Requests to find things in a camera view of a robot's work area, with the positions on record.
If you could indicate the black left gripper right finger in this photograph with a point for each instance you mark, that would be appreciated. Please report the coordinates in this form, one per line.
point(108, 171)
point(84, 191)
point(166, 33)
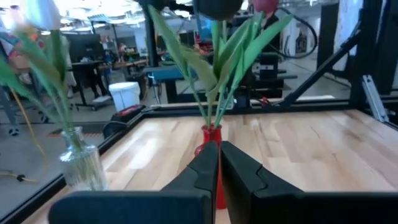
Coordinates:
point(295, 208)

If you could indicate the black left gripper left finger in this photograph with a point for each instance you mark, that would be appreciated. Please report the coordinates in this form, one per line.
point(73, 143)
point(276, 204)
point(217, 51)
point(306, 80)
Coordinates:
point(140, 208)

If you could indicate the dark purple-red artificial tulip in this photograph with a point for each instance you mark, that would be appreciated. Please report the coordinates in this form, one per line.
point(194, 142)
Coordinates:
point(174, 46)

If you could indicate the peach artificial tulip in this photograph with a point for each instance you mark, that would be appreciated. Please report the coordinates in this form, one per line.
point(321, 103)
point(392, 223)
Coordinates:
point(37, 59)

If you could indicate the pink-red artificial tulip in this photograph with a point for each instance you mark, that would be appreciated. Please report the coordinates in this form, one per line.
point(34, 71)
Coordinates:
point(265, 4)

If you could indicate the black artificial tulip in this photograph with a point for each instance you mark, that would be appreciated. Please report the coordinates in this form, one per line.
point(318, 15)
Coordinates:
point(217, 7)

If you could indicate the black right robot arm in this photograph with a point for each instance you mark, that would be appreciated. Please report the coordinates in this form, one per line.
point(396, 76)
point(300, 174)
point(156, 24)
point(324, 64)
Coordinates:
point(270, 84)

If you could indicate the clear ribbed glass vase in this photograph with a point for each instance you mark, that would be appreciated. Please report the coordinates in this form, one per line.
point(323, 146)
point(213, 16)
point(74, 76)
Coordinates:
point(82, 168)

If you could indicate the red ribbed glass vase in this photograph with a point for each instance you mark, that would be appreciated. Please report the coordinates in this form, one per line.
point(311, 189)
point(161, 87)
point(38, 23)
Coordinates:
point(212, 135)

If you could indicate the black and red case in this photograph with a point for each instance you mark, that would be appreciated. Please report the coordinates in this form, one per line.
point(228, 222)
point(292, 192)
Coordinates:
point(129, 112)

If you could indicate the white plastic bucket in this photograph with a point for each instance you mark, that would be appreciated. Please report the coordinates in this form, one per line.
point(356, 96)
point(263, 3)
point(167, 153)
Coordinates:
point(124, 96)

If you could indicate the blue bench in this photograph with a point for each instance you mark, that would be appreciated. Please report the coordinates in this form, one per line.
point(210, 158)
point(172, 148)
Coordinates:
point(168, 73)

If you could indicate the black desk with monitor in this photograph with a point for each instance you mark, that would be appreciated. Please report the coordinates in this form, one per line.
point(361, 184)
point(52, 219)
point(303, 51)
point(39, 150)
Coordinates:
point(84, 65)

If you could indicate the black pillar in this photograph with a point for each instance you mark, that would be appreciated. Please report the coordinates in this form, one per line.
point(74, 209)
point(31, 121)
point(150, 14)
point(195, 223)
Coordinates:
point(150, 37)

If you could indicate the black frame clamp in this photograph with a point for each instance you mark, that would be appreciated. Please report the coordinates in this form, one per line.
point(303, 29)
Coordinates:
point(113, 129)

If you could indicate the silver frame bracket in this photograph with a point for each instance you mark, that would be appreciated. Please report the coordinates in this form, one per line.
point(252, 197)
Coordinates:
point(374, 99)

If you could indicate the black aluminium table frame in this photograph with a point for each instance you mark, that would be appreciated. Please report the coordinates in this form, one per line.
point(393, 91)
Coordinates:
point(363, 62)

